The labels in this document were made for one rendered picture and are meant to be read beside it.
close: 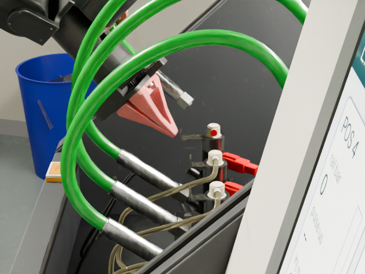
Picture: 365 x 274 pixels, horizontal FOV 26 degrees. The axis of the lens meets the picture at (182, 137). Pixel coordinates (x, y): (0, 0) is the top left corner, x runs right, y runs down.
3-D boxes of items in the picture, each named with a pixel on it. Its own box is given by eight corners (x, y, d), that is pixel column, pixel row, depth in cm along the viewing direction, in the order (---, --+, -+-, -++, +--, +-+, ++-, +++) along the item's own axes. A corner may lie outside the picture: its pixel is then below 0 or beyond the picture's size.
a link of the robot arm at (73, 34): (54, 14, 101) (32, 30, 96) (86, -20, 97) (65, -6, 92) (92, 55, 101) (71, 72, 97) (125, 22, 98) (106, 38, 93)
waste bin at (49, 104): (135, 156, 356) (132, 49, 336) (102, 195, 322) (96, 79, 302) (48, 144, 368) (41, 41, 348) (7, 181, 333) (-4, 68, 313)
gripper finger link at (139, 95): (181, 134, 95) (127, 77, 94) (142, 167, 98) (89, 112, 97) (195, 114, 101) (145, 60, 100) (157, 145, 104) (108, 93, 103)
